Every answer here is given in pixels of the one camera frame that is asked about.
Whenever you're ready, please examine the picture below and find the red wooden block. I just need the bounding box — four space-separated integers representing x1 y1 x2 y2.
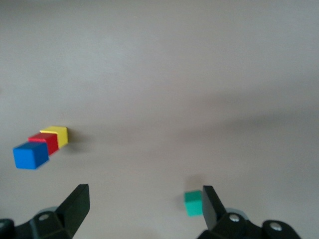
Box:
27 132 60 156

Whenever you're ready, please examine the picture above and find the green wooden block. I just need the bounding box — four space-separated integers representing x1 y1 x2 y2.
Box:
183 190 204 217

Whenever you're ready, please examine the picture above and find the yellow wooden block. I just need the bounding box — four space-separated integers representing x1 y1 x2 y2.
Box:
39 125 69 149

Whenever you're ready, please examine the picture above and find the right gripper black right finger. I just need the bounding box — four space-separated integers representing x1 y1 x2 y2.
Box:
196 185 300 239

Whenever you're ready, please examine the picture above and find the blue wooden block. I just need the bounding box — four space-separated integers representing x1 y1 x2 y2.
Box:
12 141 50 170

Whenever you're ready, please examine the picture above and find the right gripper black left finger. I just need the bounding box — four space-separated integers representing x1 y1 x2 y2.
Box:
14 184 91 239

